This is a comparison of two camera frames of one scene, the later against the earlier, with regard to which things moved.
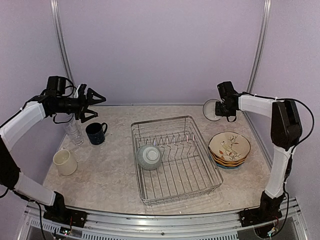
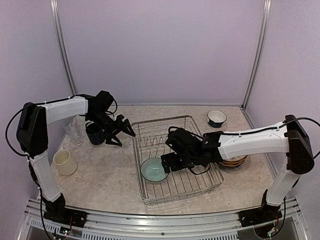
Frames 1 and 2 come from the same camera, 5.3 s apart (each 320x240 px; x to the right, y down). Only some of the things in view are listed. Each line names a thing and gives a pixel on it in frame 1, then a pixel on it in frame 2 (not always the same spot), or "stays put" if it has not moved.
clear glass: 74,134 stays put
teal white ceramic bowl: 209,110 → 216,118
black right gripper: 219,112 → 174,165
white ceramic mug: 65,161 stays put
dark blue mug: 96,132 stays put
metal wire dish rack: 171,160 stays put
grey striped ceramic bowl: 149,157 → 153,170
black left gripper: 84,104 → 117,128
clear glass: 73,129 stays put
